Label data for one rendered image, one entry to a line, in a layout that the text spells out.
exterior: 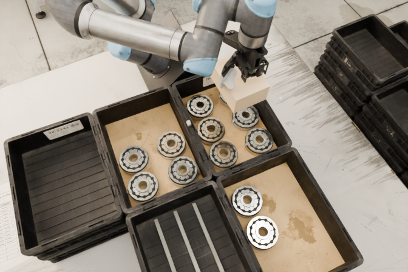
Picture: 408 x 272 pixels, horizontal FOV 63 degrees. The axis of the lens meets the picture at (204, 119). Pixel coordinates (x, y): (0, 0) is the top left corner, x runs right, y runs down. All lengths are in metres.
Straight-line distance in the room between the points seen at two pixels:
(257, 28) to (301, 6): 2.23
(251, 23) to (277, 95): 0.77
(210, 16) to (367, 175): 0.96
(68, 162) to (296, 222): 0.82
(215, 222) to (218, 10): 0.68
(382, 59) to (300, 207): 1.21
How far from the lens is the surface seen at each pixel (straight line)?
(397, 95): 2.21
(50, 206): 1.27
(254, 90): 1.03
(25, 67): 2.77
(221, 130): 1.24
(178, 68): 1.37
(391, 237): 1.46
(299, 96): 1.57
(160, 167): 1.22
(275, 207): 1.19
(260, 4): 0.78
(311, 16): 2.98
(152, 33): 0.84
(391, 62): 2.18
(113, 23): 0.88
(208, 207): 1.17
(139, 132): 1.28
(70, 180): 1.27
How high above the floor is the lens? 1.96
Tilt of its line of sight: 61 degrees down
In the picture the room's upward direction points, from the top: 2 degrees clockwise
